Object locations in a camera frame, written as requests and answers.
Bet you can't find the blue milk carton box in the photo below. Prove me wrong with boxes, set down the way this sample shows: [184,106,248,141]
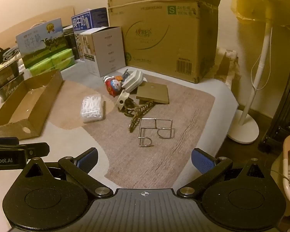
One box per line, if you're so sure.
[71,7,108,61]

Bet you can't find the yellow plastic cover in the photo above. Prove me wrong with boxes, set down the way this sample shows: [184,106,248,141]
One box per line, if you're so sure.
[231,0,290,28]

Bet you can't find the red blue cartoon cat toy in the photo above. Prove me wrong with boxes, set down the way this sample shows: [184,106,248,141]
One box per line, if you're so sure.
[105,76,124,98]

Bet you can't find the white coiled cable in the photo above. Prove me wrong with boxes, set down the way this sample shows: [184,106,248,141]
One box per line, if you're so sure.
[2,47,22,62]

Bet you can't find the green pasture milk box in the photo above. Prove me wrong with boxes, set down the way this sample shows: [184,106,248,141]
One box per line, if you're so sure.
[16,18,69,68]

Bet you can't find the blue binder clip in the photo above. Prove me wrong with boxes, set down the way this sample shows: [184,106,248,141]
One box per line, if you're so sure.
[121,69,131,83]

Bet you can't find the small white plastic holder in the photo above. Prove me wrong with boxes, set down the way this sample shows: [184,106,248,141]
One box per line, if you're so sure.
[116,90,131,112]

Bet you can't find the black gift bag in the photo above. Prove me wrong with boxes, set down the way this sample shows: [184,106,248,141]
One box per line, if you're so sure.
[63,25,81,61]

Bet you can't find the black metal rack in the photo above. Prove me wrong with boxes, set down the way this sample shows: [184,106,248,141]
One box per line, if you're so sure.
[258,29,290,150]

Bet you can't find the black printed box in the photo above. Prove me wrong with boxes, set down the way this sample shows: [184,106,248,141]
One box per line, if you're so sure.
[0,72,25,101]
[0,61,20,87]

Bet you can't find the large brown cardboard box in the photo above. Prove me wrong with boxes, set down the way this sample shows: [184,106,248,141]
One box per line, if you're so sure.
[108,0,226,84]

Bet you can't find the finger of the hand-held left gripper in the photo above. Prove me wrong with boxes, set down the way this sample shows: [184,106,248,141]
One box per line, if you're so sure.
[0,137,19,145]
[0,143,50,160]

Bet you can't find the black cord bundle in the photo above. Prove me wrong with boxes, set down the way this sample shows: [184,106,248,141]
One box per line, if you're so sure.
[123,98,155,133]

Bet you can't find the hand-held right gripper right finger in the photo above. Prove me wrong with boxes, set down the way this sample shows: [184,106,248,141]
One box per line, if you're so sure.
[177,147,269,198]

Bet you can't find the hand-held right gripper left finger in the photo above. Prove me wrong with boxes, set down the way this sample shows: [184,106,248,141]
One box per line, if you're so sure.
[22,147,113,198]

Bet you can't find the brown beige patterned mat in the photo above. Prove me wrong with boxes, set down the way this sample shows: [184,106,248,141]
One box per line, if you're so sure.
[48,74,215,189]

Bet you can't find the clear bag of cotton swabs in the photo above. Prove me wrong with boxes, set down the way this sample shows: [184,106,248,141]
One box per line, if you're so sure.
[80,94,104,124]

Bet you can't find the chrome wire holder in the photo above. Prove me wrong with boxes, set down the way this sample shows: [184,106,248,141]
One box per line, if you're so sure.
[138,118,176,148]

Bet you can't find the beige plastic basket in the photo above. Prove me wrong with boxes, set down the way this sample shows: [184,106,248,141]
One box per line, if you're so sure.
[271,135,290,218]

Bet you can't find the cardboard tray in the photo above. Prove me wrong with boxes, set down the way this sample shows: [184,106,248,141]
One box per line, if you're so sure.
[0,69,64,141]

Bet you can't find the green tissue pack bundle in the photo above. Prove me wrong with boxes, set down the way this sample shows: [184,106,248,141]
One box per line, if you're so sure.
[28,48,76,76]

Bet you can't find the gold box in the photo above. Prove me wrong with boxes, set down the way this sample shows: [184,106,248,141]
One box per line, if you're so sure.
[136,82,170,105]

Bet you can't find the white power adapter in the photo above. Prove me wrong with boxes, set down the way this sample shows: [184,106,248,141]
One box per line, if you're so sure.
[123,70,145,93]

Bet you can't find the white product box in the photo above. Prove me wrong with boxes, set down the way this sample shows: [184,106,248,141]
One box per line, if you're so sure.
[79,26,126,78]

